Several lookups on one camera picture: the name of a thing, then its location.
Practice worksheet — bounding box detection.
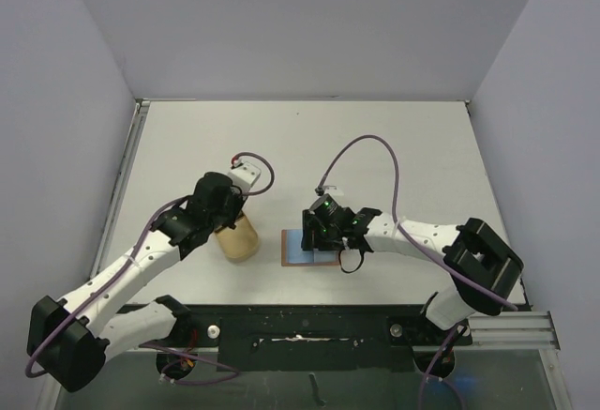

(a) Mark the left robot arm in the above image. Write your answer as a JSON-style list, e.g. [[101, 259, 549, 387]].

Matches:
[[25, 166, 259, 392]]

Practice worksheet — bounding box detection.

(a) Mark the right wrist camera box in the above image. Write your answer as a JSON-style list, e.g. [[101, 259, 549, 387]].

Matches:
[[315, 185, 345, 198]]

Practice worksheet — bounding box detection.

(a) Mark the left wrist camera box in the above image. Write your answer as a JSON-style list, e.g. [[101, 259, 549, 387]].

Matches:
[[227, 159, 262, 194]]

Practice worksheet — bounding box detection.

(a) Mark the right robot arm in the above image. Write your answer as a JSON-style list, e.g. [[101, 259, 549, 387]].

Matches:
[[301, 194, 524, 343]]

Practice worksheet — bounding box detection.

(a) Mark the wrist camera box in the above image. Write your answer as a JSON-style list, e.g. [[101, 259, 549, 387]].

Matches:
[[315, 185, 345, 198], [227, 159, 262, 194]]

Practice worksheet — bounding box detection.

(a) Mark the wooden card tray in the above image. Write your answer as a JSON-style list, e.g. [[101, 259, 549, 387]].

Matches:
[[214, 212, 260, 263]]

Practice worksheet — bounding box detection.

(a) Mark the tan leather card holder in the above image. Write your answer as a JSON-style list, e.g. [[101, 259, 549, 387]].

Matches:
[[280, 229, 338, 267]]

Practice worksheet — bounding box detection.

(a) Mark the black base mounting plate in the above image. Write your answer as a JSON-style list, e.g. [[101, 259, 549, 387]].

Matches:
[[157, 305, 448, 372]]

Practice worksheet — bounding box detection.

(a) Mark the black right gripper cable loop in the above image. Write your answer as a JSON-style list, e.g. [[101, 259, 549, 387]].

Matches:
[[337, 245, 369, 274]]

